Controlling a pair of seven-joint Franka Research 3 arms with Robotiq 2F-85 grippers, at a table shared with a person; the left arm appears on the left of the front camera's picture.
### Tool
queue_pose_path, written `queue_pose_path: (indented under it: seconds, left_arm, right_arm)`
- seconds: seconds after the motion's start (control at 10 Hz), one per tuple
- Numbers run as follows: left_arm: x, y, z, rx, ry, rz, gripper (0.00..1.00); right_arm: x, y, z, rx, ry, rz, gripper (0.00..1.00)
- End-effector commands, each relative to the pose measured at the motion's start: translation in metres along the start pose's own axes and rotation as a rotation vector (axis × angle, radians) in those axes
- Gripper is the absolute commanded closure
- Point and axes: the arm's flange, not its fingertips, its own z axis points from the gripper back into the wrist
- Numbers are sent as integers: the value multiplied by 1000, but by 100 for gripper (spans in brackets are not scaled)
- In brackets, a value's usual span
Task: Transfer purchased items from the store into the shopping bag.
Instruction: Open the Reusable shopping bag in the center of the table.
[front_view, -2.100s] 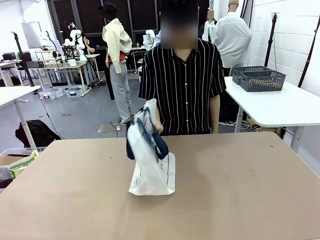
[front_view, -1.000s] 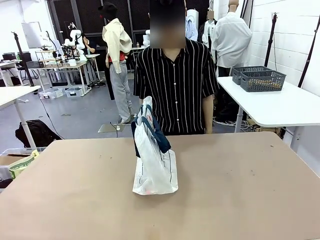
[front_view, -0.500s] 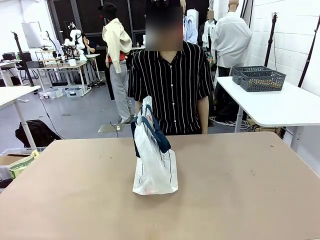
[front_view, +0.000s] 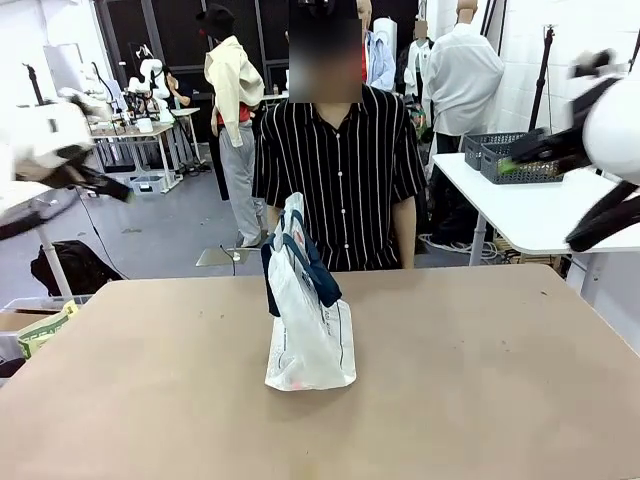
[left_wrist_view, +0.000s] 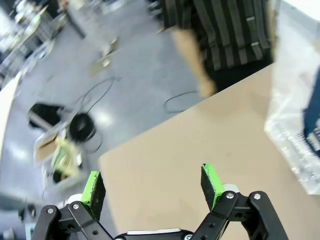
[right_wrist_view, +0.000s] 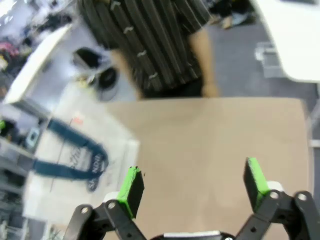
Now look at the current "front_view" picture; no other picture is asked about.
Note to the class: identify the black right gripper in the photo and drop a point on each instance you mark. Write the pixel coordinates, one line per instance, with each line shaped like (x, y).
(567, 147)

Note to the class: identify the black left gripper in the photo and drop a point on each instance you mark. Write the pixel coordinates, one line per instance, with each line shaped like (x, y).
(82, 177)

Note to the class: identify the dark grey plastic basket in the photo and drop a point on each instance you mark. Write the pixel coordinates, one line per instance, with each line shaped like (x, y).
(525, 167)
(480, 147)

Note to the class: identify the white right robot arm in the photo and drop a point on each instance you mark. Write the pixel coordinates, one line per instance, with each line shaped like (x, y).
(612, 125)

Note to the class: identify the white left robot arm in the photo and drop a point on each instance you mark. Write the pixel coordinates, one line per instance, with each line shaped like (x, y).
(35, 135)

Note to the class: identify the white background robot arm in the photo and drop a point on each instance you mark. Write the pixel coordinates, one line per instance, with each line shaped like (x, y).
(150, 80)

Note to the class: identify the person's left forearm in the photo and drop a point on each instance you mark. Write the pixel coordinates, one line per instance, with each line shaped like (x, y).
(407, 247)

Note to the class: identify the black bag on floor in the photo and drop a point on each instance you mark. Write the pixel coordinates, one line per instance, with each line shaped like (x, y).
(75, 267)

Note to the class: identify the light storage crate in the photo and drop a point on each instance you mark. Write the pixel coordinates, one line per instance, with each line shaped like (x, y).
(149, 184)

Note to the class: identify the white side table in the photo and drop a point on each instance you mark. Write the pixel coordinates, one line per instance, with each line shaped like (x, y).
(525, 210)

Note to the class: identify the wooden background desk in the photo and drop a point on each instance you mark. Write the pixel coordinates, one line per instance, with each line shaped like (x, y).
(145, 132)

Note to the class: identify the mannequin with white shirt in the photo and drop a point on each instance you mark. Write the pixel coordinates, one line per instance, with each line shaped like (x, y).
(462, 90)

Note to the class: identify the seated person in dark shirt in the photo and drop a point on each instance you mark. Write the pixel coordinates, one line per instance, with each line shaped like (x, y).
(180, 92)

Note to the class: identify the mannequin with cream jacket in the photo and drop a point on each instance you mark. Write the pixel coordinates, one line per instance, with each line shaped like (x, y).
(232, 115)

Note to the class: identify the grey whiteboard panel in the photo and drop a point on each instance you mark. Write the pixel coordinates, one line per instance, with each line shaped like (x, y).
(62, 70)

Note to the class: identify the black light stand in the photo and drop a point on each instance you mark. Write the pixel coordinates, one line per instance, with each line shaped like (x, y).
(35, 85)

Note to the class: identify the cardboard box with green print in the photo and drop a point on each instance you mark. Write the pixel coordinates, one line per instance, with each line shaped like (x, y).
(45, 332)

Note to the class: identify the person in striped black shirt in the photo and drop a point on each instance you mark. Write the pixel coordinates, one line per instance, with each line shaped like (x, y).
(340, 175)

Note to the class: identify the black camera tripod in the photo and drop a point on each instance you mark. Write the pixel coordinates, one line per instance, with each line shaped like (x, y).
(545, 75)

